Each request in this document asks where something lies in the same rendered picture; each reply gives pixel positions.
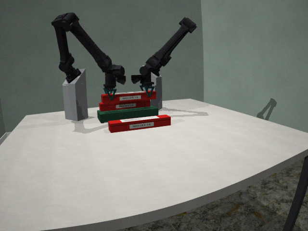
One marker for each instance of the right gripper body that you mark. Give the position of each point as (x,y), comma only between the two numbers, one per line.
(108,82)

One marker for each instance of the white welding electrode box with red edges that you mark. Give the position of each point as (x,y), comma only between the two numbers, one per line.
(127,97)

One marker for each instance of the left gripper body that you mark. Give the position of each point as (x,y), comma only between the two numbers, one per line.
(147,84)

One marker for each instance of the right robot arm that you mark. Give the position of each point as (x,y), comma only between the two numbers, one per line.
(62,24)

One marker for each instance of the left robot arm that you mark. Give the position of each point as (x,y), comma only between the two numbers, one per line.
(163,55)

